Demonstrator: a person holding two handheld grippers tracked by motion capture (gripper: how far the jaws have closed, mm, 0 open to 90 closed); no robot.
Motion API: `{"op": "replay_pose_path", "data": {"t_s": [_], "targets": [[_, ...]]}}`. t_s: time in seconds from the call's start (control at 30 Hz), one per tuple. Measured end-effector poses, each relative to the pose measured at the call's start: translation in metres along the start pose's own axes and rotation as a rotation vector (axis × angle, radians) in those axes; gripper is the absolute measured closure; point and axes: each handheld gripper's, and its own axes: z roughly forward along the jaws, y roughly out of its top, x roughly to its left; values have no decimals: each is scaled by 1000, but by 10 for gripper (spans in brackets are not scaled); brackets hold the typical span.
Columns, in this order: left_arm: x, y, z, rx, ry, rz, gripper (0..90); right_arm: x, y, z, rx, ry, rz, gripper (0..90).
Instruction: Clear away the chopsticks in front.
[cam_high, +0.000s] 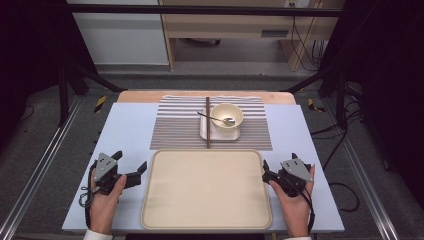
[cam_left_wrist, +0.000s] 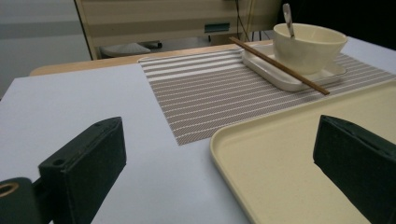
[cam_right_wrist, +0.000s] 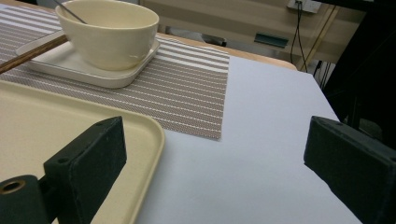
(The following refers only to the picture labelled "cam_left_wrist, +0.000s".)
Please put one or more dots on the striped woven placemat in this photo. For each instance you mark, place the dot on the striped woven placemat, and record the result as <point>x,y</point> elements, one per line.
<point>202,99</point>

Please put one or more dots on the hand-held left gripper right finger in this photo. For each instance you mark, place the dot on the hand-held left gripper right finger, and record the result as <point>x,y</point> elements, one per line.
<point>358,161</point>

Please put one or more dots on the metal spoon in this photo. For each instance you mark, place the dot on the metal spoon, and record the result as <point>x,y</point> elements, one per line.
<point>289,21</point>

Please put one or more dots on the dark label on cabinet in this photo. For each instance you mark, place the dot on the dark label on cabinet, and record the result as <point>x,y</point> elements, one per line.
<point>217,27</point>

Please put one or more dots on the brown wooden chopstick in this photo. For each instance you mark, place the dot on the brown wooden chopstick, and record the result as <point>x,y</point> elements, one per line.
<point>280,66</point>

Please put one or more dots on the cream ceramic bowl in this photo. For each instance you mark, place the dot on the cream ceramic bowl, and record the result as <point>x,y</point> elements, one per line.
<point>305,53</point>

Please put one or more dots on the grey rounded object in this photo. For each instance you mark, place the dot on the grey rounded object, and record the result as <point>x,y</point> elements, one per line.
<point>124,49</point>

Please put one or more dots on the beige wooden cabinet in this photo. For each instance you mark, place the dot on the beige wooden cabinet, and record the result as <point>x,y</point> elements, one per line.
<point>149,21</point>

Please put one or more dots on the cream plastic tray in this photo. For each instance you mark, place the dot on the cream plastic tray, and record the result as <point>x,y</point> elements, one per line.
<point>280,161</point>

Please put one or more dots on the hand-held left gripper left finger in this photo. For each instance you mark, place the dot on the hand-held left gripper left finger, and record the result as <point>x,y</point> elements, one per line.
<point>84,161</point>

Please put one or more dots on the white rectangular plate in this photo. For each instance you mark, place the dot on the white rectangular plate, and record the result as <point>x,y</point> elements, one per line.
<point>274,73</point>

